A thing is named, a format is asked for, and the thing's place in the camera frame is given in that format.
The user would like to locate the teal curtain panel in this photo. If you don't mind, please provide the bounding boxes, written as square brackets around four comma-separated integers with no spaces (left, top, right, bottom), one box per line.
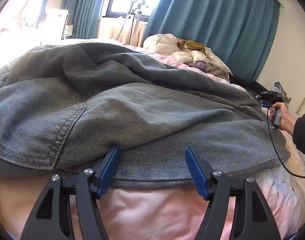
[144,0,280,83]
[61,0,104,39]

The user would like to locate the person's right hand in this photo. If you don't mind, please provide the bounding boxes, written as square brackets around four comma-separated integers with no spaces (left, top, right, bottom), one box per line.
[270,102,298,136]

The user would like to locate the black sleeved forearm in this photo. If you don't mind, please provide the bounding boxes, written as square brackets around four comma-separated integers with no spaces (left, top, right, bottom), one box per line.
[293,114,305,154]

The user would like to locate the white folding chair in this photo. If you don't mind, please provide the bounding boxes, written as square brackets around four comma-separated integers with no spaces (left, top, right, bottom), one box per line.
[41,7,69,45]

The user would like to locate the black bedside cabinet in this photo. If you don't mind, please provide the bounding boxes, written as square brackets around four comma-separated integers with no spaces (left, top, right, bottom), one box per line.
[229,75,268,100]

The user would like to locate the pile of white clothes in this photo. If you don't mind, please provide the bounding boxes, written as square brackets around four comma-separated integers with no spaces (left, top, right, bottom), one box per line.
[143,34,233,81]

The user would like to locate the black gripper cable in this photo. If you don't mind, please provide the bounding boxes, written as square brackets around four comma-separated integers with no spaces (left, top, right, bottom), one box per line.
[261,99,305,179]

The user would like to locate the silver tripod stand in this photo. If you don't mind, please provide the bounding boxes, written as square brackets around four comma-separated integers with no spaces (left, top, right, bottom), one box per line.
[116,0,149,45]

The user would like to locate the teal curtain right panel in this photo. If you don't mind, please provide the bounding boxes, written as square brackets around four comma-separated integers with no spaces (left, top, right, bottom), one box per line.
[144,0,280,83]

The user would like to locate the teal curtain left panel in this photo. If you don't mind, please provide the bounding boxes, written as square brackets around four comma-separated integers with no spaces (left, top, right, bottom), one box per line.
[61,0,104,39]

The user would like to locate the blue denim jeans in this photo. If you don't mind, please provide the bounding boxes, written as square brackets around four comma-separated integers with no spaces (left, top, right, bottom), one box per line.
[0,42,290,190]

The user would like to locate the pastel tie-dye quilt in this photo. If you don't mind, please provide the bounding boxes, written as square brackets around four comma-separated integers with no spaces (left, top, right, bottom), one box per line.
[0,38,305,240]

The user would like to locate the beige hanging sweater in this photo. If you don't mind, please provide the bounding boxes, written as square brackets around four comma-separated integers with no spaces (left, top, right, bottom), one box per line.
[97,17,147,47]

